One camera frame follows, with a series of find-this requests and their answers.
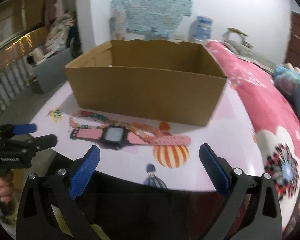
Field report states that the pink digital watch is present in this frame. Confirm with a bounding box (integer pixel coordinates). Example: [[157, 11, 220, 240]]
[[70, 126, 191, 150]]

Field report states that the left hand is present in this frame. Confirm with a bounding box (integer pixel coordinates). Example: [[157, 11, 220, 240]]
[[0, 170, 15, 204]]

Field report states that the grey storage bin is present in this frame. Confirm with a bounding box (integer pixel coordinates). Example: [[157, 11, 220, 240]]
[[30, 48, 74, 94]]

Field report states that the pink floral blanket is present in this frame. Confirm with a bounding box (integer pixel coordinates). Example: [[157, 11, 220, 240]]
[[205, 41, 300, 236]]

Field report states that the wooden wardrobe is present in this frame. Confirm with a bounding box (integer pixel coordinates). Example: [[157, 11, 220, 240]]
[[0, 0, 44, 47]]

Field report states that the pile of clothes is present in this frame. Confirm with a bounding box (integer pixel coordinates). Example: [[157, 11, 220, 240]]
[[45, 13, 82, 59]]

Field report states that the blue patterned cloth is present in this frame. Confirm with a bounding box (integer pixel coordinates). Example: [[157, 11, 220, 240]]
[[274, 66, 300, 122]]

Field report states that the brown cardboard box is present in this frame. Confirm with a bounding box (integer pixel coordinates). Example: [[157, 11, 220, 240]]
[[65, 40, 226, 126]]

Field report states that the dark red door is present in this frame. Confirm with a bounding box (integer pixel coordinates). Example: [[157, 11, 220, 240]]
[[285, 11, 300, 69]]

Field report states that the teal hanging shirt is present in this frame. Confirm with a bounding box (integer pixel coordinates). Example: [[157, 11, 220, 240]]
[[110, 0, 192, 38]]

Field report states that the small wooden stool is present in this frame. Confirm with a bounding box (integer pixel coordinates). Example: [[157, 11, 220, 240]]
[[223, 28, 253, 49]]

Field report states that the colourful bead necklace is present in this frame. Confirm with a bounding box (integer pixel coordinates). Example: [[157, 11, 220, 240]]
[[68, 110, 121, 133]]

